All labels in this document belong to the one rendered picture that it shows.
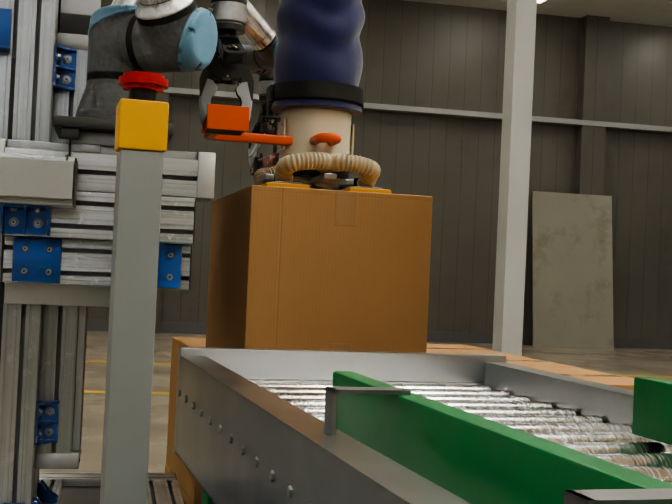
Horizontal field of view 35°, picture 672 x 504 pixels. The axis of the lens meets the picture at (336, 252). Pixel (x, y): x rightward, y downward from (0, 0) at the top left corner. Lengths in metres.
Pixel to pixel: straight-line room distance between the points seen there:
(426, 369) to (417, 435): 1.12
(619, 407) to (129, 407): 0.80
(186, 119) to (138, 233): 10.62
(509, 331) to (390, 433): 4.53
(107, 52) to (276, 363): 0.69
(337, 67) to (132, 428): 1.22
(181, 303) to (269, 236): 9.81
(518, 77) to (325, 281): 3.69
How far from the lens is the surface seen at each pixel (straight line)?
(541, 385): 2.07
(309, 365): 2.17
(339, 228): 2.26
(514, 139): 5.76
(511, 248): 5.72
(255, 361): 2.15
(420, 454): 1.13
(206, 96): 2.22
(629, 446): 1.58
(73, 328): 2.33
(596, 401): 1.89
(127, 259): 1.51
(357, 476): 0.99
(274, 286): 2.23
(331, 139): 2.41
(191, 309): 12.03
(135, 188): 1.51
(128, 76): 1.53
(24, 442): 2.30
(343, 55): 2.52
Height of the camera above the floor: 0.77
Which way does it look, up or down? 1 degrees up
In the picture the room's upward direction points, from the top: 3 degrees clockwise
